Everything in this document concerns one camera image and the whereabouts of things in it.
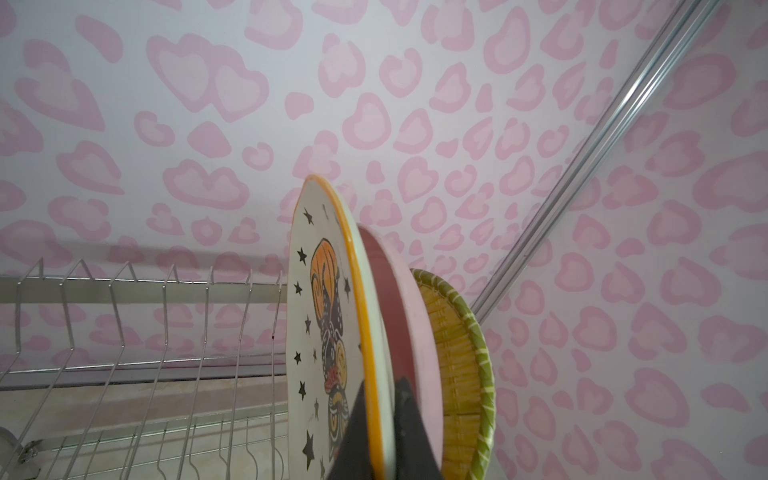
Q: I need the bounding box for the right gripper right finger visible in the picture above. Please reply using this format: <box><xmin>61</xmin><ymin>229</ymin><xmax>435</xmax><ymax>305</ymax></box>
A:
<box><xmin>394</xmin><ymin>377</ymin><xmax>443</xmax><ymax>480</ymax></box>

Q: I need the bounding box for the steel two-tier dish rack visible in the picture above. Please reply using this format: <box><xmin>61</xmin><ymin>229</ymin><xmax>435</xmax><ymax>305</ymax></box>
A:
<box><xmin>1</xmin><ymin>261</ymin><xmax>289</xmax><ymax>479</ymax></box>

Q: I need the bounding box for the white star cartoon plate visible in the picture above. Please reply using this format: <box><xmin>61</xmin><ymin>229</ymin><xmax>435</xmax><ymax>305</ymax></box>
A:
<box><xmin>286</xmin><ymin>174</ymin><xmax>396</xmax><ymax>479</ymax></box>

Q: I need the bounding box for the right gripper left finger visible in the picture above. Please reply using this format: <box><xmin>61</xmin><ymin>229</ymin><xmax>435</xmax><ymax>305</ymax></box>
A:
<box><xmin>327</xmin><ymin>384</ymin><xmax>374</xmax><ymax>480</ymax></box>

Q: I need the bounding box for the yellow woven plate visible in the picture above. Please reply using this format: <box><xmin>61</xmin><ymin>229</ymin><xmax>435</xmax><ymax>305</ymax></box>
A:
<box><xmin>412</xmin><ymin>269</ymin><xmax>496</xmax><ymax>479</ymax></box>

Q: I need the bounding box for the pink bear plate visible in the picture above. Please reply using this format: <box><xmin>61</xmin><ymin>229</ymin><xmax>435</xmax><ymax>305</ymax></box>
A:
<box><xmin>359</xmin><ymin>225</ymin><xmax>444</xmax><ymax>467</ymax></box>

